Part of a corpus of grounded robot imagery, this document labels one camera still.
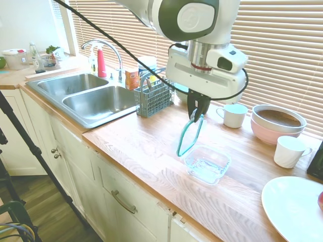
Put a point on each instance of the swirl-textured white mug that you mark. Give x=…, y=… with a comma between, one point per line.
x=286, y=153

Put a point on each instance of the round metal cake pan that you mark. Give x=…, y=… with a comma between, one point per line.
x=262, y=123

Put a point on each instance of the white lidded plastic container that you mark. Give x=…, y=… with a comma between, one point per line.
x=13, y=60

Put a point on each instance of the black appliance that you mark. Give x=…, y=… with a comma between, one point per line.
x=316, y=164

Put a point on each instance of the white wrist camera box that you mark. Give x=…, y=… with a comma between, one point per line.
x=227, y=61

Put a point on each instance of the white wipes canister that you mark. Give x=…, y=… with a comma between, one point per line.
x=149, y=69

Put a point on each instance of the chrome faucet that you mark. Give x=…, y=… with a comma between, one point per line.
x=114, y=51

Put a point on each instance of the clear soap dispenser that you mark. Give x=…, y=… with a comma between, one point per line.
x=93, y=63

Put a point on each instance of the wooden strip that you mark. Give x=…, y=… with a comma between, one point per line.
x=45, y=74

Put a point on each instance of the grey plastic cutlery basket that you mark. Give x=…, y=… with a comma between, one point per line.
x=154, y=103

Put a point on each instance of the plain white mug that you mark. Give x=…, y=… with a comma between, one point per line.
x=233, y=117

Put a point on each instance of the red bottle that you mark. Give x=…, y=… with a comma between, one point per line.
x=101, y=64

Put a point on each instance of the round metal cabinet knob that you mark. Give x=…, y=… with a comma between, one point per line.
x=57, y=156
x=53, y=150

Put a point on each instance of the narrow white window blind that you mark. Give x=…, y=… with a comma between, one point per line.
x=59, y=25

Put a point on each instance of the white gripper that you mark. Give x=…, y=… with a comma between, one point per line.
x=181, y=73

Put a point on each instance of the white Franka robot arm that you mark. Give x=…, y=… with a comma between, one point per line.
x=191, y=17

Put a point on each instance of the white kitchen cabinet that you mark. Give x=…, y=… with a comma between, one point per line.
x=83, y=171

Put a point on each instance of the dark green metal frame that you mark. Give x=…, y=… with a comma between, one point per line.
x=15, y=209

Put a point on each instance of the orange baking soda box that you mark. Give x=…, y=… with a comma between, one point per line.
x=132, y=80

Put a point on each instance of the wide beige window blind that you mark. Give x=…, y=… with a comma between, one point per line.
x=277, y=50

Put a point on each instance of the light teal bowl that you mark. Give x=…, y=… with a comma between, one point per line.
x=180, y=93

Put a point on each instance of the stainless steel double sink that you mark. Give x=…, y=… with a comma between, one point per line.
x=96, y=103

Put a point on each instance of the large white plate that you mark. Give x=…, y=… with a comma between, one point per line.
x=290, y=206

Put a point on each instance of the metal spoon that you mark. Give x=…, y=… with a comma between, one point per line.
x=149, y=84

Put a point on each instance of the clear glass food container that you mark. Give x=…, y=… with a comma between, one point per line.
x=208, y=166

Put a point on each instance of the teal-rimmed clear container lid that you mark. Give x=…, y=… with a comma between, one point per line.
x=189, y=137

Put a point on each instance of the glass bowl with greens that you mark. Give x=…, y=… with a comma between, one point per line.
x=50, y=60

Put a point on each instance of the medium beige window blind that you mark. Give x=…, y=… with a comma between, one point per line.
x=136, y=43

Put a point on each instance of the metal fork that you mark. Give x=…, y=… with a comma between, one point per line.
x=163, y=82

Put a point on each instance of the green apple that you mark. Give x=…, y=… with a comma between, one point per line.
x=2, y=62

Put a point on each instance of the red apple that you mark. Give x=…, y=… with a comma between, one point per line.
x=320, y=200

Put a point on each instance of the clear bottle with dark liquid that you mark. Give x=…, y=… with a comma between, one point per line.
x=38, y=63

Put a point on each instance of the black tripod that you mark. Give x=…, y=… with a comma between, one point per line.
x=35, y=150

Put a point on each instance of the pink bowl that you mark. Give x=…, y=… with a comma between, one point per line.
x=267, y=136

